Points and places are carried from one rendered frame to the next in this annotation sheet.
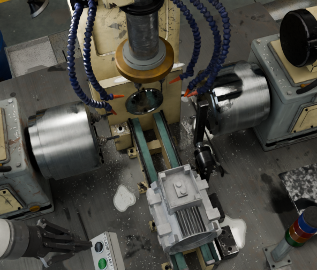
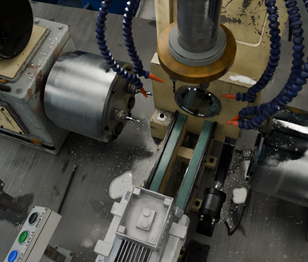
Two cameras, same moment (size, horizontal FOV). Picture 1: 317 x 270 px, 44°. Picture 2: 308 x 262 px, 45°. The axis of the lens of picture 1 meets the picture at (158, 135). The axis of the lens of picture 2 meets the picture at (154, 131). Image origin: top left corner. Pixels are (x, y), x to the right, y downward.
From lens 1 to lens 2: 0.47 m
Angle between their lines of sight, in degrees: 20
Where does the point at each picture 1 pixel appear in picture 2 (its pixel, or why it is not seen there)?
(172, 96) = (232, 114)
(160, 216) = (111, 232)
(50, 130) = (69, 75)
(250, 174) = (269, 254)
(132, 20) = not seen: outside the picture
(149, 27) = (197, 9)
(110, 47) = not seen: hidden behind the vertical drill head
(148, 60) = (190, 53)
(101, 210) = (95, 183)
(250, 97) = not seen: outside the picture
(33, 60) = not seen: hidden behind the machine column
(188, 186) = (157, 222)
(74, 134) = (88, 92)
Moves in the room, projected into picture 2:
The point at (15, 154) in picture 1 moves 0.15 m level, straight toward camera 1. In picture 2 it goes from (24, 78) to (16, 125)
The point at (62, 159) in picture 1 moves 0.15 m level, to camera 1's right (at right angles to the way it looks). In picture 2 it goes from (65, 110) to (106, 137)
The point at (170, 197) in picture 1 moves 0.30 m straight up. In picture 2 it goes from (128, 220) to (108, 170)
